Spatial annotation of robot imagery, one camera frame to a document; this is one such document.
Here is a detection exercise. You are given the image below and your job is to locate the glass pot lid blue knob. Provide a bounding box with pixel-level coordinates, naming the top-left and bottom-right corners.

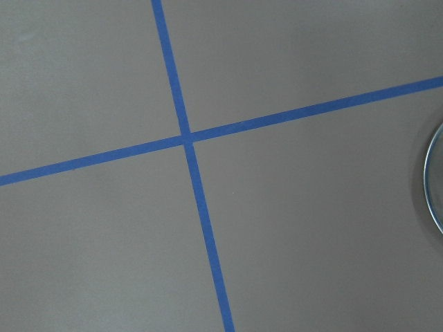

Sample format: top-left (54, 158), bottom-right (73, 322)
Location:
top-left (423, 124), bottom-right (442, 233)

